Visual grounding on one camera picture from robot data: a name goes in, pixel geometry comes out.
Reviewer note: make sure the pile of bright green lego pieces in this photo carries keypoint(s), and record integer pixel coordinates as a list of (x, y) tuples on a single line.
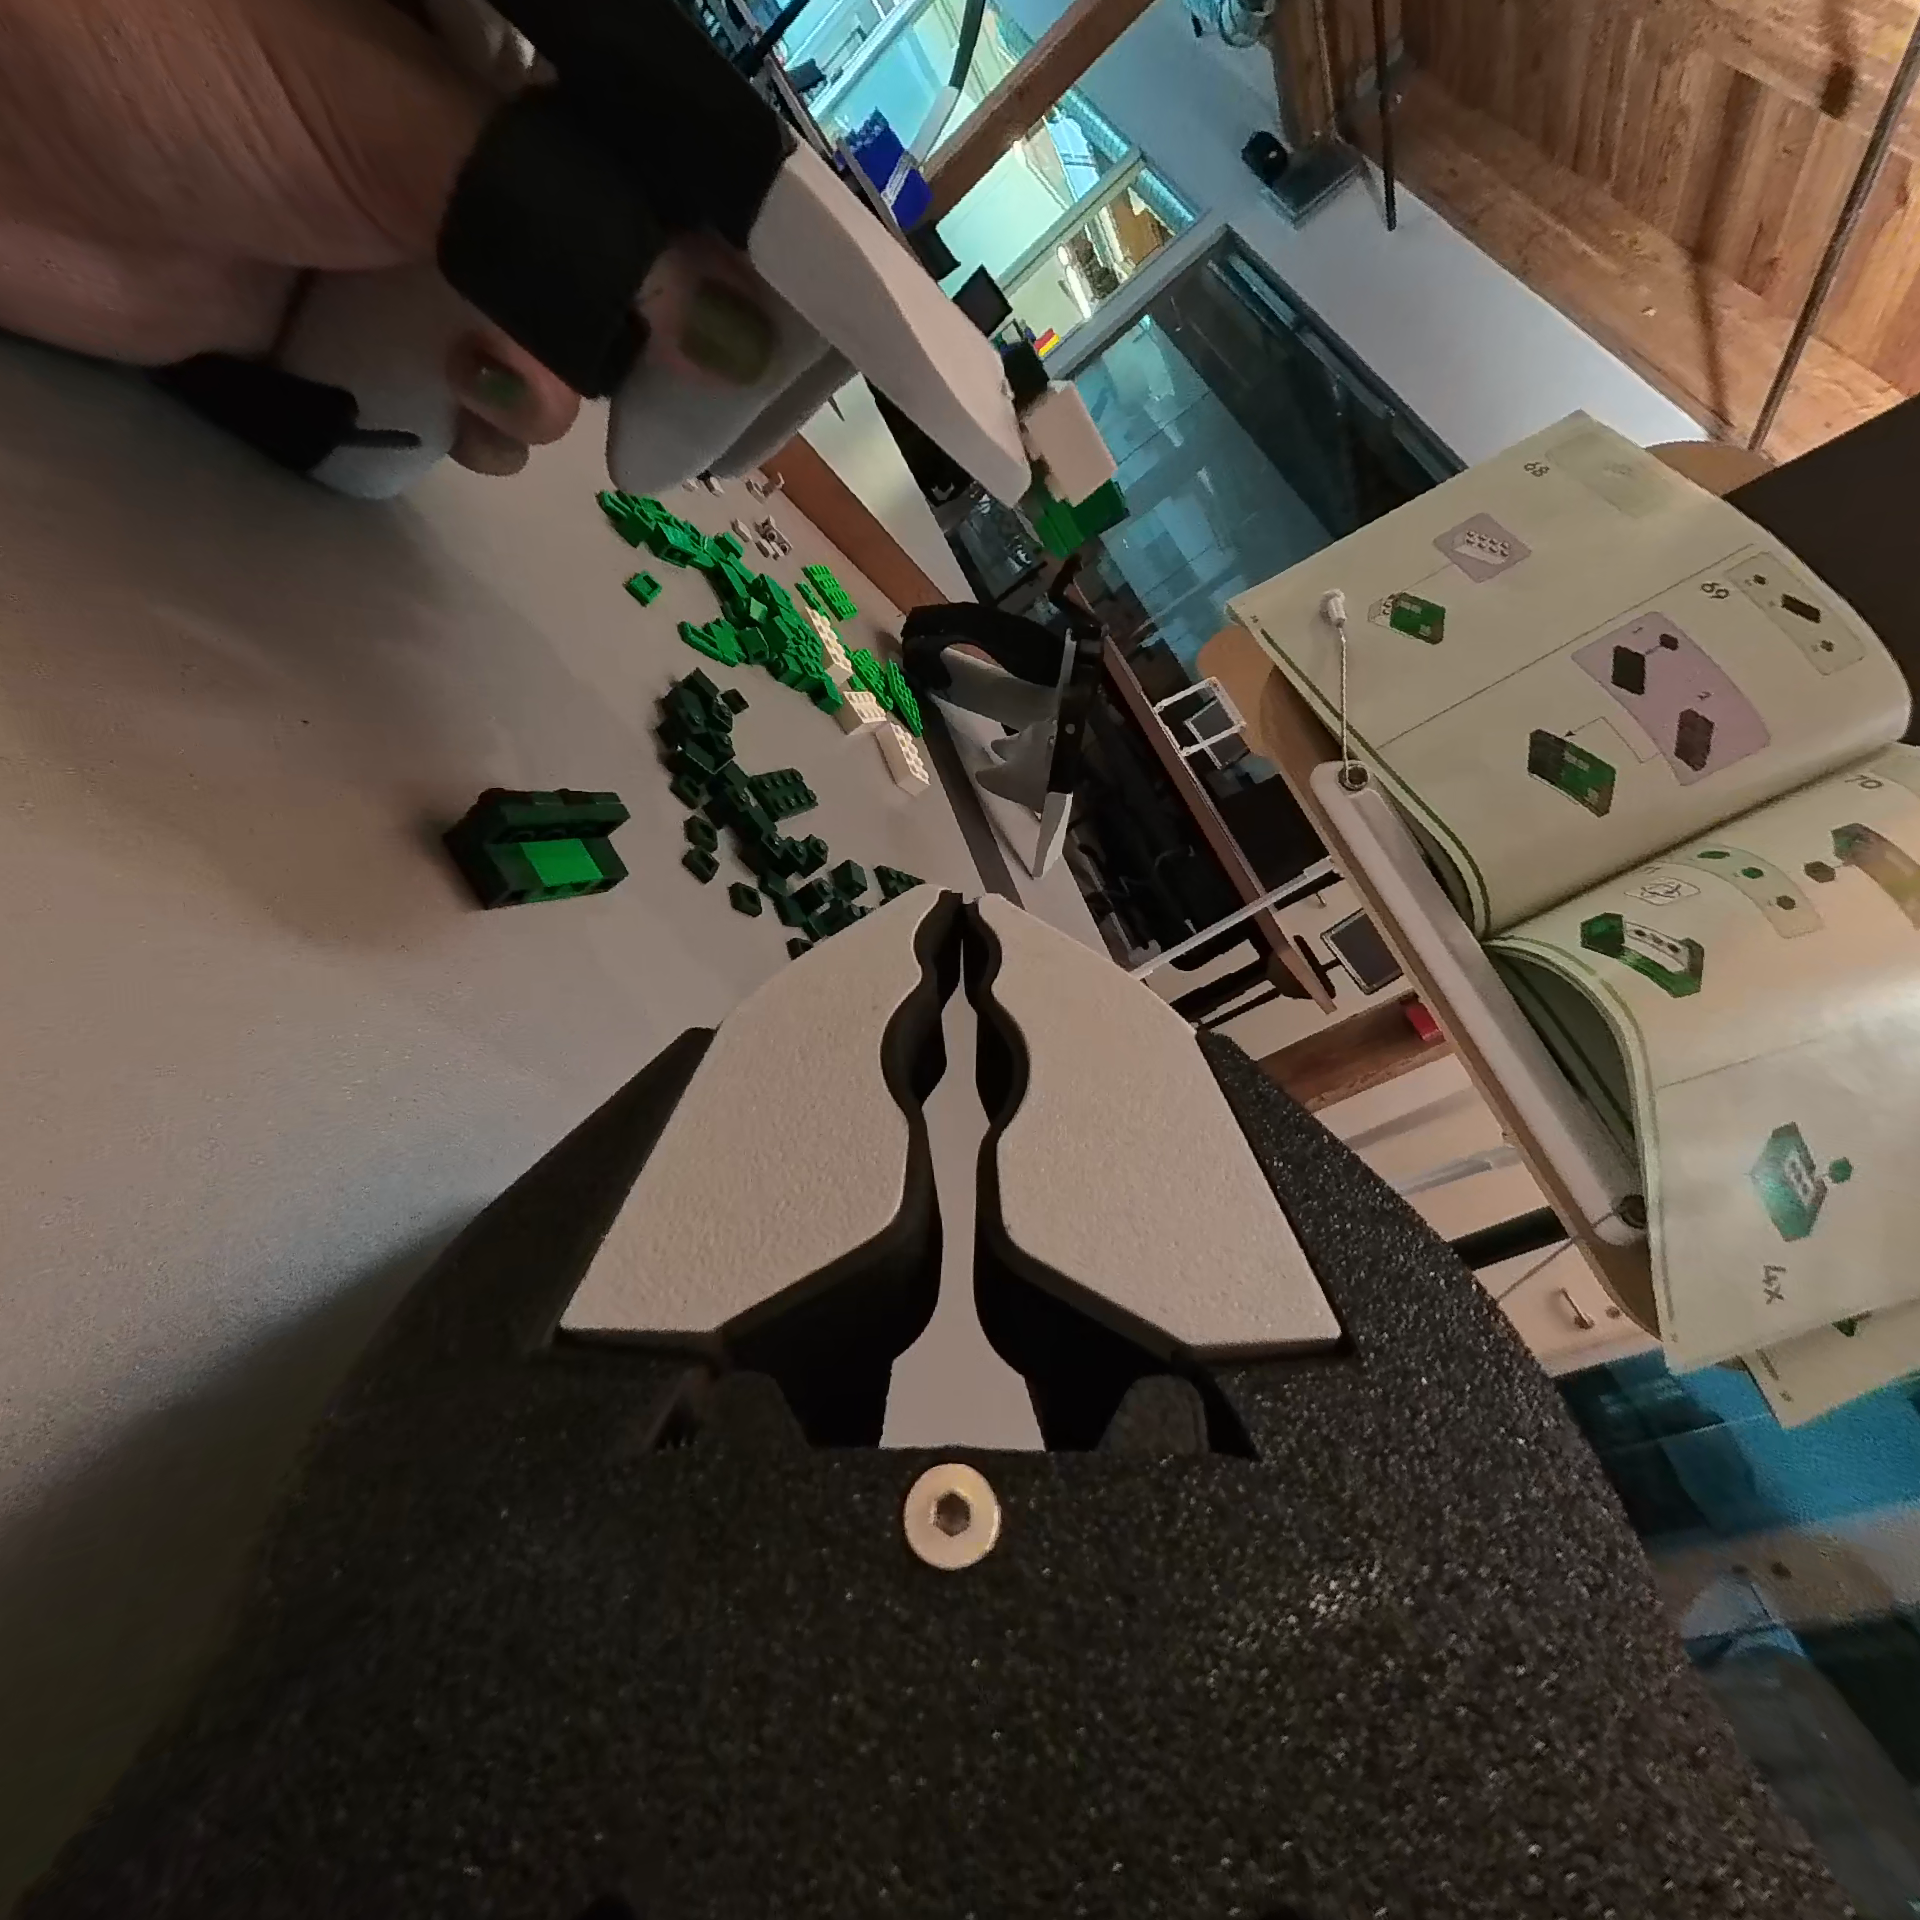
[(735, 598)]

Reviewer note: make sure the person's left hand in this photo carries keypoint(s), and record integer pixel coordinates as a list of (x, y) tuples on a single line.
[(210, 136)]

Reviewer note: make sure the white lego brick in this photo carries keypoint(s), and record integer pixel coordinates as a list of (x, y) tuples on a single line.
[(902, 756)]

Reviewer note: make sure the blue storage bin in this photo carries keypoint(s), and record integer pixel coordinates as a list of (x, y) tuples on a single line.
[(884, 171)]

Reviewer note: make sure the pile of dark green lego pieces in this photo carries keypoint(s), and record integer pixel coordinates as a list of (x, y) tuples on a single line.
[(763, 840)]

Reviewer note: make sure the wooden and white book stand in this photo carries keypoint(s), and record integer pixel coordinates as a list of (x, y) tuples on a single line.
[(1424, 901)]

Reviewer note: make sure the black wall device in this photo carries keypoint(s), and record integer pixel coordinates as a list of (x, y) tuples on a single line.
[(1264, 154)]

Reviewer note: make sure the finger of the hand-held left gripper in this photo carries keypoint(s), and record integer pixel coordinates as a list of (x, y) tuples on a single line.
[(681, 420), (902, 330)]

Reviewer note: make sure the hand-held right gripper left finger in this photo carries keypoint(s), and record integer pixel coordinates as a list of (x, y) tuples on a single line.
[(751, 1155)]

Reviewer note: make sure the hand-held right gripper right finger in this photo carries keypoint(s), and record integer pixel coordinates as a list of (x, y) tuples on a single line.
[(1154, 1184)]

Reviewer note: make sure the green and white lego assembly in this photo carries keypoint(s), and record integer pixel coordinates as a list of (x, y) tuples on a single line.
[(1072, 450)]

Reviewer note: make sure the dark green lego assembly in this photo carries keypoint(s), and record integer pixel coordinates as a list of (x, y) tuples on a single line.
[(534, 856)]

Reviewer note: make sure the lego instruction booklet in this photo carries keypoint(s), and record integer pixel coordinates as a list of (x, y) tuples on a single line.
[(1650, 585)]

